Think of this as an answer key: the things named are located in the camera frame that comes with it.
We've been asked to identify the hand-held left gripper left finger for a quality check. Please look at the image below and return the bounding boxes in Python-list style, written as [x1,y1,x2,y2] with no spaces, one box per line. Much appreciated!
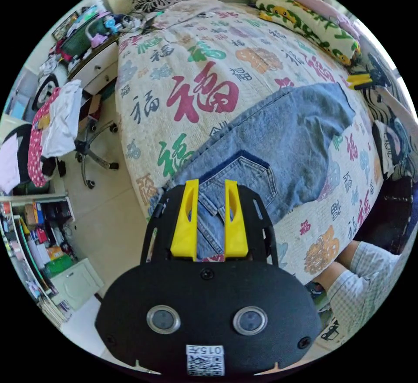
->
[169,179,200,261]

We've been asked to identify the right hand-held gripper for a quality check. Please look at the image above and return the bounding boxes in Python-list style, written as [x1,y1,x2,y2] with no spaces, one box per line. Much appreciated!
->
[346,52,394,92]

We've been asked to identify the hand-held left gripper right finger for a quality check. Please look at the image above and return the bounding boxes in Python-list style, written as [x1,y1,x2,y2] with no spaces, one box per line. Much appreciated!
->
[223,179,249,259]

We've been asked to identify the blue jeans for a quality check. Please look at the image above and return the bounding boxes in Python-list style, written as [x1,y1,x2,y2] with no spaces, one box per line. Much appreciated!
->
[148,82,357,259]

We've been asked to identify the green and yellow printed pillow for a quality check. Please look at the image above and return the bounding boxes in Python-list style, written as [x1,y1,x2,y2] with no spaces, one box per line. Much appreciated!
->
[256,0,362,64]

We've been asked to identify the office chair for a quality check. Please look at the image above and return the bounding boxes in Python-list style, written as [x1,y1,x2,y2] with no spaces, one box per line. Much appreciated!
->
[73,90,120,191]

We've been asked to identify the small white cupboard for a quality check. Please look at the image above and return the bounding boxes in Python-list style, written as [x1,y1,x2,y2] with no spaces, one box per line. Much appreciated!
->
[49,258,106,312]

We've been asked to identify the person's body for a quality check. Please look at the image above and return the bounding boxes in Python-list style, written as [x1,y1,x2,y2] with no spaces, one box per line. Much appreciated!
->
[312,88,418,346]

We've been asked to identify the cluttered shelf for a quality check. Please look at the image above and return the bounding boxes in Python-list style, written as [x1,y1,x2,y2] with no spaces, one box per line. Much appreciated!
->
[0,193,76,323]

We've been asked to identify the bed with printed sheet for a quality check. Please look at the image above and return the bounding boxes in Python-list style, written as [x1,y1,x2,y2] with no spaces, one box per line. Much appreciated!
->
[114,0,387,286]

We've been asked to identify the pile of clothes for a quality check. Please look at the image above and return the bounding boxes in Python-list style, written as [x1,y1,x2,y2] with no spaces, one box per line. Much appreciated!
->
[0,79,84,194]

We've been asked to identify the white desk with clutter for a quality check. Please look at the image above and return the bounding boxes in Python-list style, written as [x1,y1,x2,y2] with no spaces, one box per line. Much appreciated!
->
[51,3,157,97]

